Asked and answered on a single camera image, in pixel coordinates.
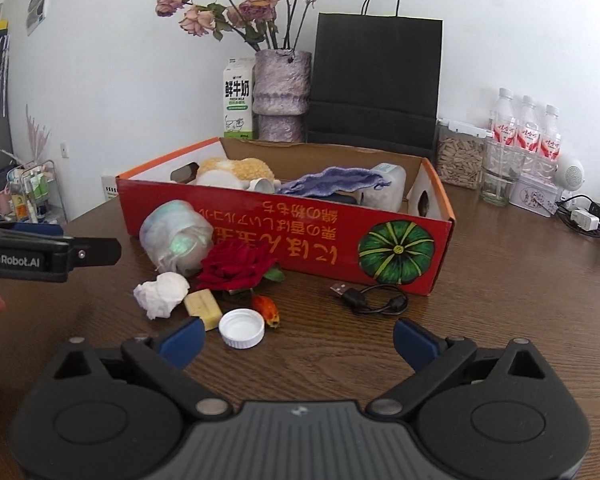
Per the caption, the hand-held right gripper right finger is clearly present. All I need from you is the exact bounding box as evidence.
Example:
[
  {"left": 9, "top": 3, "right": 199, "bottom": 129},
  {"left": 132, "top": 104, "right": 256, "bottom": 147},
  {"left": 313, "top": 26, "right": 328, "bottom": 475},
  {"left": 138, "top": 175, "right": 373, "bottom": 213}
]
[{"left": 368, "top": 317, "right": 547, "bottom": 419}]

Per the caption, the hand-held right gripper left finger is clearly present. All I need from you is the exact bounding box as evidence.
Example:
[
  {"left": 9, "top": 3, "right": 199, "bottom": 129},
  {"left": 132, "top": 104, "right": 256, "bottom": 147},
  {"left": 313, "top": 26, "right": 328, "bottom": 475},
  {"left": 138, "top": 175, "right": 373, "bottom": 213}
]
[{"left": 55, "top": 316, "right": 234, "bottom": 419}]

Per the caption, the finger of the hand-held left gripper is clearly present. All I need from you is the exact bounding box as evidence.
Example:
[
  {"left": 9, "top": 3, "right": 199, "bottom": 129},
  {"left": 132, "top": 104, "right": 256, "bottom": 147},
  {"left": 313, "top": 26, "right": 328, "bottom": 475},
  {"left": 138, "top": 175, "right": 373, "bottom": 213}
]
[
  {"left": 59, "top": 237, "right": 123, "bottom": 272},
  {"left": 0, "top": 223, "right": 65, "bottom": 240}
]

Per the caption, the white bottle cap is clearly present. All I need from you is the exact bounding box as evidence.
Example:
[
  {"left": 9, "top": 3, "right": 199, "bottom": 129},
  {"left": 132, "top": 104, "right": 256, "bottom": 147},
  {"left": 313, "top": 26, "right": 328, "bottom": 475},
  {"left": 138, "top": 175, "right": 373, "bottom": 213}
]
[{"left": 218, "top": 308, "right": 266, "bottom": 350}]

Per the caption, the red and orange cardboard box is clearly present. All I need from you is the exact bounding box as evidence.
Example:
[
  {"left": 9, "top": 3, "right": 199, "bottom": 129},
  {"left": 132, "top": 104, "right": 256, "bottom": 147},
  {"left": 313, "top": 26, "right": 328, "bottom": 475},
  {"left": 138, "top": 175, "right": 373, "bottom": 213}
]
[{"left": 116, "top": 136, "right": 456, "bottom": 297}]

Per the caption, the white plastic canister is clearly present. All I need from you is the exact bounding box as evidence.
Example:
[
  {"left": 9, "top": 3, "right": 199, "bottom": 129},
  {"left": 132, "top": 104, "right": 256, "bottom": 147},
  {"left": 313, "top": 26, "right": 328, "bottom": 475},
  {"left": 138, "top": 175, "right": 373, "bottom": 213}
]
[{"left": 357, "top": 162, "right": 408, "bottom": 214}]

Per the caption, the yellow and white plush toy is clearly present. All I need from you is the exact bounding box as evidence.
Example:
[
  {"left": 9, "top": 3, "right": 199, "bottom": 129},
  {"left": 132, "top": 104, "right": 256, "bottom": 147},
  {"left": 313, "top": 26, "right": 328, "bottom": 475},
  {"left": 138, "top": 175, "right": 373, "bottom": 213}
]
[{"left": 195, "top": 157, "right": 281, "bottom": 189}]

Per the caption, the purple fuzzy cloth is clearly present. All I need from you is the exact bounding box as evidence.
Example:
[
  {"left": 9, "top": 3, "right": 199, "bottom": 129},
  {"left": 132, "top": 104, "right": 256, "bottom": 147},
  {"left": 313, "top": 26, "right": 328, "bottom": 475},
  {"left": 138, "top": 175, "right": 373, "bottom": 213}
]
[{"left": 277, "top": 166, "right": 389, "bottom": 199}]

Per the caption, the yellow rectangular block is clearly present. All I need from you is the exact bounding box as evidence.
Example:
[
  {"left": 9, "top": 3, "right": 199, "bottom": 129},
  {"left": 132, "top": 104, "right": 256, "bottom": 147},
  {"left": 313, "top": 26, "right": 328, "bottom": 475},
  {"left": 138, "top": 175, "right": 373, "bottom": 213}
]
[{"left": 183, "top": 289, "right": 224, "bottom": 332}]

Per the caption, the crumpled white tissue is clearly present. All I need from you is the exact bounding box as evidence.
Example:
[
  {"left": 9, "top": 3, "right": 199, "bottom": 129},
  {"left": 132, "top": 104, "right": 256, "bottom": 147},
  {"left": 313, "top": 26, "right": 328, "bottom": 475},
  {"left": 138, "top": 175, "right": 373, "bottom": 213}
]
[{"left": 132, "top": 271, "right": 191, "bottom": 321}]

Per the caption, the small orange red fruit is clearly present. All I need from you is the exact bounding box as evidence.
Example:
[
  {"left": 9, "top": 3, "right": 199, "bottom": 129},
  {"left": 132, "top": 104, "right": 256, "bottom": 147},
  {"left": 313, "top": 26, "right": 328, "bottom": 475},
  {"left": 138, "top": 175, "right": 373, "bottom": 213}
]
[{"left": 251, "top": 294, "right": 283, "bottom": 330}]

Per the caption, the red rose flower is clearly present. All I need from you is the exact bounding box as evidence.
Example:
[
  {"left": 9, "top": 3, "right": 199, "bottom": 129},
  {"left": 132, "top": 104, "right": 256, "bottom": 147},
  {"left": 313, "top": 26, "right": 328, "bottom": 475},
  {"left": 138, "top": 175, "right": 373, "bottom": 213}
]
[{"left": 196, "top": 239, "right": 286, "bottom": 295}]

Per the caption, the pink dried grass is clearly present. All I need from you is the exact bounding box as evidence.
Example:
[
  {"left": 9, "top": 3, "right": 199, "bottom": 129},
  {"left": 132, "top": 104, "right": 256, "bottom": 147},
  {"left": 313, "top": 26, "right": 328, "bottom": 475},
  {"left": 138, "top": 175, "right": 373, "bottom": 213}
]
[{"left": 25, "top": 105, "right": 51, "bottom": 162}]

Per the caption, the clear drinking glass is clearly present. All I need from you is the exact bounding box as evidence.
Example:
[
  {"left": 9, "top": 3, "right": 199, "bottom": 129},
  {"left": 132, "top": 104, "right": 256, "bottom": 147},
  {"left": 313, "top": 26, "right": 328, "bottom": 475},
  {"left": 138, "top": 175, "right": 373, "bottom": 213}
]
[{"left": 481, "top": 140, "right": 524, "bottom": 207}]

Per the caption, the clear jar of seeds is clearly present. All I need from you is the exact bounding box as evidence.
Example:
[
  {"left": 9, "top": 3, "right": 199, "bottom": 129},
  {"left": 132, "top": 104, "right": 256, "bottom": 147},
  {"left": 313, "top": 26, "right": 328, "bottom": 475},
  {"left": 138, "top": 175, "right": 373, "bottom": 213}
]
[{"left": 435, "top": 119, "right": 487, "bottom": 191}]

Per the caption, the white printed tin box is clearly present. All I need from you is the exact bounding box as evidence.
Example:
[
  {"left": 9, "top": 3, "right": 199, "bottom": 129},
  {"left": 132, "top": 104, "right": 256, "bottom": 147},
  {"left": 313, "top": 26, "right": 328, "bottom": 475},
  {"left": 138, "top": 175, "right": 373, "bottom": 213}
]
[{"left": 509, "top": 172, "right": 564, "bottom": 219}]

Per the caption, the white charger plug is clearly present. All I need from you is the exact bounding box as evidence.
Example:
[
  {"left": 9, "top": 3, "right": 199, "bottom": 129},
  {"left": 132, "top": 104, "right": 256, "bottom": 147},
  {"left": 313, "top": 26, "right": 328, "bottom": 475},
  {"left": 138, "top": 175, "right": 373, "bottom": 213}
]
[{"left": 570, "top": 208, "right": 600, "bottom": 234}]

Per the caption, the white and green milk carton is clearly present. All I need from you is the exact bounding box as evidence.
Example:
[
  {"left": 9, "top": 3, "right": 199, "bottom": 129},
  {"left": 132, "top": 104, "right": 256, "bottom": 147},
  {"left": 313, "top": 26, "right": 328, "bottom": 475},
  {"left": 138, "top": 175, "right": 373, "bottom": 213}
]
[{"left": 222, "top": 57, "right": 257, "bottom": 141}]

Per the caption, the white round speaker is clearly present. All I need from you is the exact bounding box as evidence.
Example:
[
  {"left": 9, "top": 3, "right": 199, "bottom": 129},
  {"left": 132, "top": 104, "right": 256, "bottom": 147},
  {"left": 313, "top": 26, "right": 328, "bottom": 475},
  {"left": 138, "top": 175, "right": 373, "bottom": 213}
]
[{"left": 555, "top": 159, "right": 586, "bottom": 196}]

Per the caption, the water bottle with red label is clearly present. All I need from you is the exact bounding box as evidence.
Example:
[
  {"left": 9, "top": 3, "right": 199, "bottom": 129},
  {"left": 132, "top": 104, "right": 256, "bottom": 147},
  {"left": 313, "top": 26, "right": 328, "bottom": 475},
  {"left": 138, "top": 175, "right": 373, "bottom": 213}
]
[
  {"left": 490, "top": 87, "right": 519, "bottom": 150},
  {"left": 539, "top": 104, "right": 564, "bottom": 172},
  {"left": 515, "top": 95, "right": 540, "bottom": 162}
]

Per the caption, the purple textured vase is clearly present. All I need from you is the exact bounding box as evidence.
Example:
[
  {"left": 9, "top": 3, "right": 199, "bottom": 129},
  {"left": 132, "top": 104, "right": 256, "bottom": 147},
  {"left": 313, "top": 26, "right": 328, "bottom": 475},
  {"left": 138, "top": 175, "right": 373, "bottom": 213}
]
[{"left": 252, "top": 49, "right": 314, "bottom": 144}]

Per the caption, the black paper bag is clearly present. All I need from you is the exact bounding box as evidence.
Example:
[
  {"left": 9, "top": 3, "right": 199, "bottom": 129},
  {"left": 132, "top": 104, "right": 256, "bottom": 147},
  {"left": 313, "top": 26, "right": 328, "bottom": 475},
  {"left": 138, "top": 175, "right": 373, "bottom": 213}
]
[{"left": 306, "top": 0, "right": 444, "bottom": 151}]

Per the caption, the wire rack with bottles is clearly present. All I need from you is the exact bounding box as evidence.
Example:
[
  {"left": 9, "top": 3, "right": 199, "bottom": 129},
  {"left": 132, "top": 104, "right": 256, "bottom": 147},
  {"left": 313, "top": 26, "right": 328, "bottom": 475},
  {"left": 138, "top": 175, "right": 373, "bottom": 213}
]
[{"left": 7, "top": 160, "right": 69, "bottom": 226}]

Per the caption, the black usb cable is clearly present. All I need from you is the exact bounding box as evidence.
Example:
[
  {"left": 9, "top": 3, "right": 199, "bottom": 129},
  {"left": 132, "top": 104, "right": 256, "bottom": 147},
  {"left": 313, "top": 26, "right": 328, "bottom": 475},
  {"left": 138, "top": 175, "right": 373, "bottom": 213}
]
[{"left": 328, "top": 282, "right": 410, "bottom": 317}]

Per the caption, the wall poster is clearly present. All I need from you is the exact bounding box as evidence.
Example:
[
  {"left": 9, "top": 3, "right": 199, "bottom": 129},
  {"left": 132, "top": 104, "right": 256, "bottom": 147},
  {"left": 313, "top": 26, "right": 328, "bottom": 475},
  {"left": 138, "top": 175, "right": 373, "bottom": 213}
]
[{"left": 26, "top": 0, "right": 55, "bottom": 36}]

